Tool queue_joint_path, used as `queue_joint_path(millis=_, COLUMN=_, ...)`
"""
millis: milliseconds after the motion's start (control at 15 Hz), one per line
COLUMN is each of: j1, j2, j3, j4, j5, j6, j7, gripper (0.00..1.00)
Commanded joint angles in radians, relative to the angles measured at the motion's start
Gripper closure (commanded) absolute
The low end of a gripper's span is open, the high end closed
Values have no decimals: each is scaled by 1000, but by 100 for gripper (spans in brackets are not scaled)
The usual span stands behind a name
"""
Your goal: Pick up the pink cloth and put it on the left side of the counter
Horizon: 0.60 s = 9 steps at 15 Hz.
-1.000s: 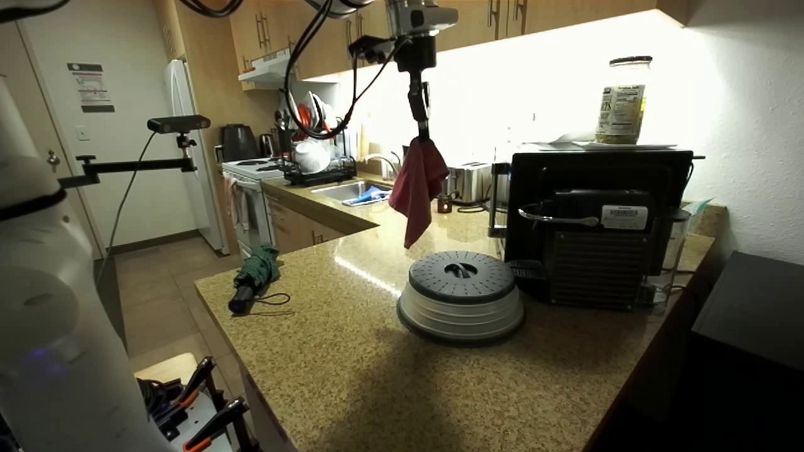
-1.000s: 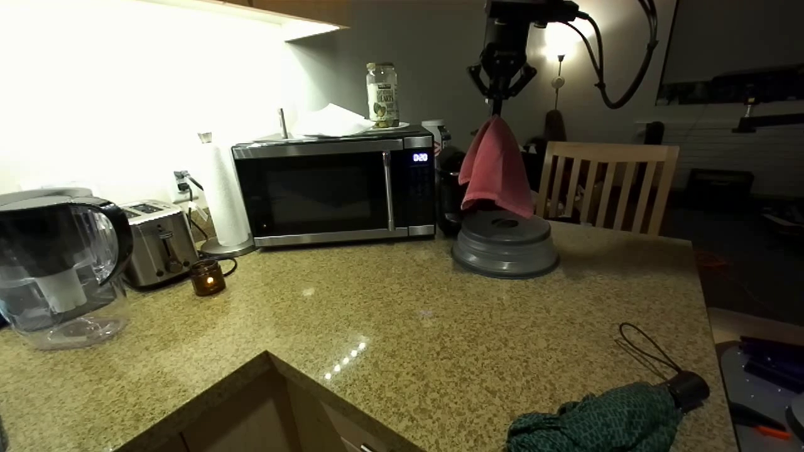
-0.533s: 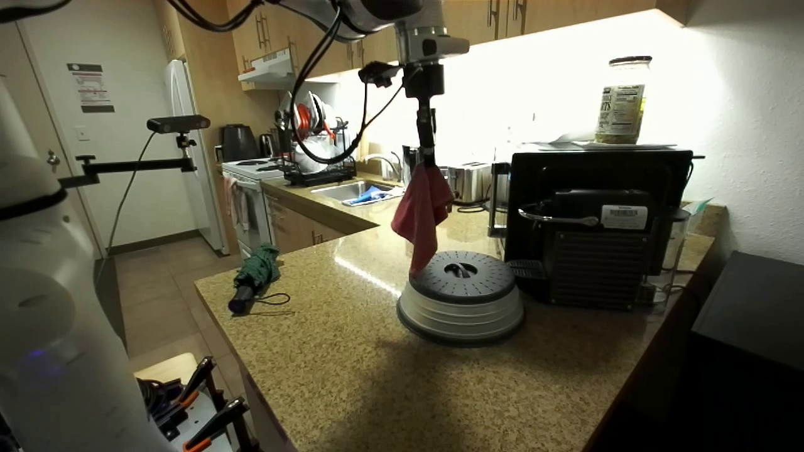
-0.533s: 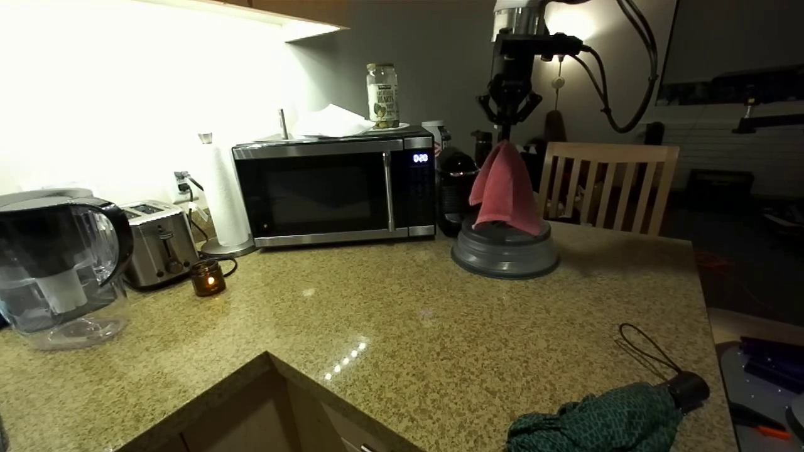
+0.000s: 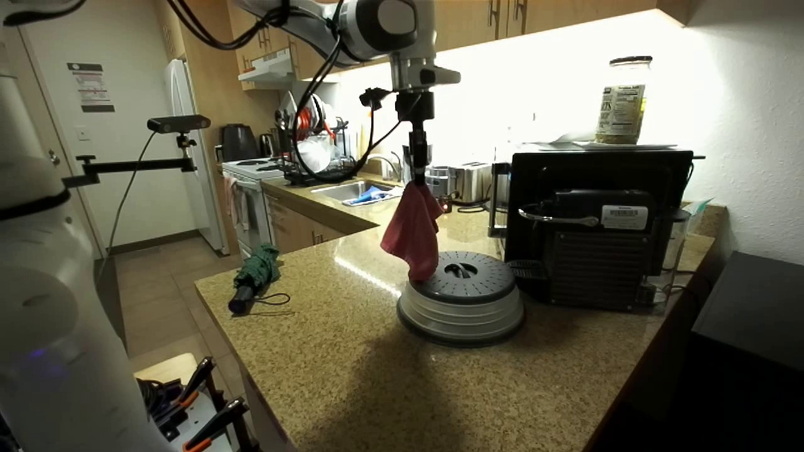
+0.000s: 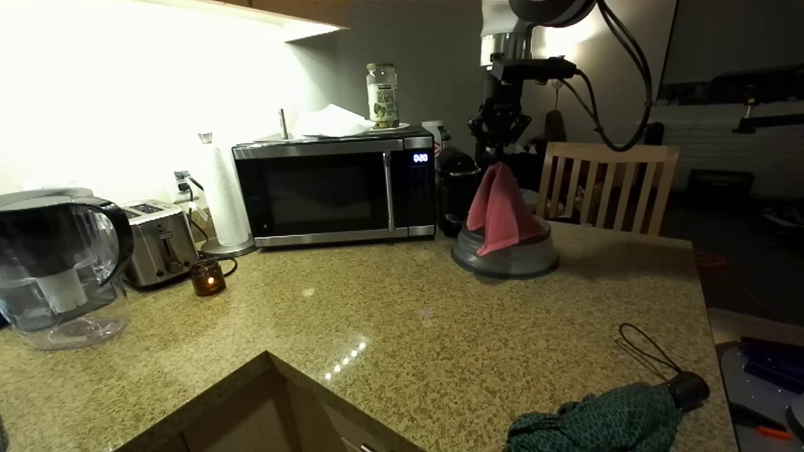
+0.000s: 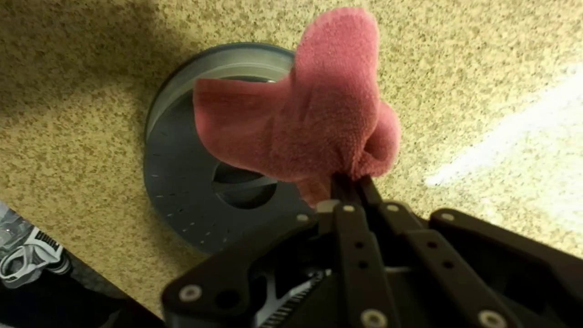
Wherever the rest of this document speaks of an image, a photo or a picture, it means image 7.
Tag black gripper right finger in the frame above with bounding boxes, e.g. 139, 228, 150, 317
354, 175, 583, 328

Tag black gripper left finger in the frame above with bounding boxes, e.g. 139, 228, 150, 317
159, 173, 402, 328

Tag pink cloth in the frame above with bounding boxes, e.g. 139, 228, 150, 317
190, 5, 402, 206

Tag grey collapsible microwave cover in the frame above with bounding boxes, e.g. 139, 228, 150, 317
141, 42, 318, 257

